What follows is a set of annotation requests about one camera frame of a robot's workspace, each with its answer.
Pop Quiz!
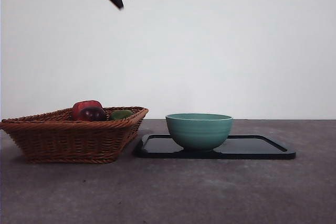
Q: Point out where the teal ceramic bowl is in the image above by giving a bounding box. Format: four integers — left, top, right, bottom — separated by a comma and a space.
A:
165, 113, 234, 153

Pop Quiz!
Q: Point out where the red apple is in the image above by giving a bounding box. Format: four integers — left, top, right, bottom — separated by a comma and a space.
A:
72, 100, 103, 121

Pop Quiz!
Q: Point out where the dark purple plum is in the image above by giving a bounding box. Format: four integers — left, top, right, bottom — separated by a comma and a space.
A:
79, 105, 108, 122

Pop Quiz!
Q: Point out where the green avocado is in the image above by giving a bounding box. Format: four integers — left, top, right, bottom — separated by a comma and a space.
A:
109, 110, 134, 121

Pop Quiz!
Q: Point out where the brown wicker basket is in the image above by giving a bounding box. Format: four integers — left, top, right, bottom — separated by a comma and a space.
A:
0, 106, 150, 164

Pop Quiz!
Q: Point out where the dark green rectangular tray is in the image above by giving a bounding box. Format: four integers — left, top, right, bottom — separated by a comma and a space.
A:
133, 134, 297, 161

